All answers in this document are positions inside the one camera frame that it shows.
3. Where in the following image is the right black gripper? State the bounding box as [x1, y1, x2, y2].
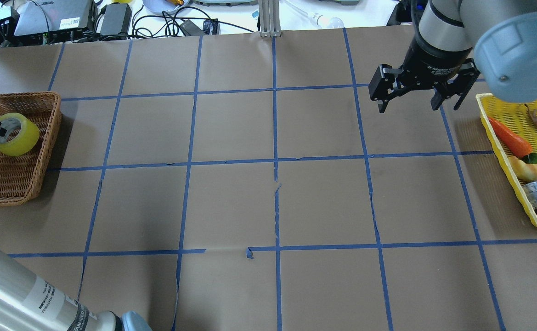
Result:
[368, 36, 480, 114]

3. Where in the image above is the yellow tape roll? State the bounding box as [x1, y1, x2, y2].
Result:
[0, 113, 40, 157]

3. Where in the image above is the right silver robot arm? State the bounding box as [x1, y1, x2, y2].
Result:
[368, 0, 537, 113]

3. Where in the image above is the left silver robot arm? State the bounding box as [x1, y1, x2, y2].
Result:
[0, 104, 151, 331]

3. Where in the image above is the brown wicker basket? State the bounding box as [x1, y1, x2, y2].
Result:
[0, 91, 62, 207]

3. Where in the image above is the black computer box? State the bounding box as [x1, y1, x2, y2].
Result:
[14, 0, 97, 37]

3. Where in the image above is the orange toy carrot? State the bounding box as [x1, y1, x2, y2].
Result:
[487, 117, 537, 164]

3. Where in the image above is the white light bulb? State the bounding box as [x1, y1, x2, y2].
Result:
[285, 0, 345, 29]

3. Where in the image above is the yellow woven basket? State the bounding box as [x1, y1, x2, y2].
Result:
[476, 93, 537, 228]

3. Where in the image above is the toy croissant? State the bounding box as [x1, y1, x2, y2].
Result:
[508, 156, 537, 183]

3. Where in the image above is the black power adapter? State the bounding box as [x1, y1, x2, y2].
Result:
[98, 2, 132, 35]

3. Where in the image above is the blue plate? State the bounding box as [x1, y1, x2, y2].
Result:
[142, 0, 192, 15]

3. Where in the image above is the aluminium frame post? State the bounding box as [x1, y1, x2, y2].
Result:
[258, 0, 282, 38]

